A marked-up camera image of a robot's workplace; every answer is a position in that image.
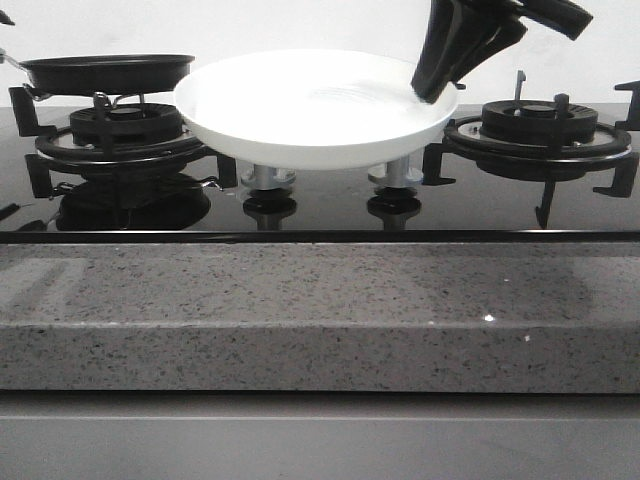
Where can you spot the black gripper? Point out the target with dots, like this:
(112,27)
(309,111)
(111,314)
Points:
(461,35)

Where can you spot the silver wire pan reducer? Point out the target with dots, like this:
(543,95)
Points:
(39,95)

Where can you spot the white ceramic plate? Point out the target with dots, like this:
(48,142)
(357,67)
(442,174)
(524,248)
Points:
(311,109)

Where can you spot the black gas burner head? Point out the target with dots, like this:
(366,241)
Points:
(130,124)
(535,122)

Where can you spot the black frying pan green handle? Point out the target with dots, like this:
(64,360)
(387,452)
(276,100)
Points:
(110,74)

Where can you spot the black glass gas cooktop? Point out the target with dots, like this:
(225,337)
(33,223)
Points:
(461,201)

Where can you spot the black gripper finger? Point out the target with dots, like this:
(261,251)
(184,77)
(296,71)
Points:
(5,19)

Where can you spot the black pan support grate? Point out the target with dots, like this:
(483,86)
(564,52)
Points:
(611,148)
(110,163)

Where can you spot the silver stove knob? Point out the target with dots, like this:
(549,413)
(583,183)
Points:
(265,178)
(396,174)

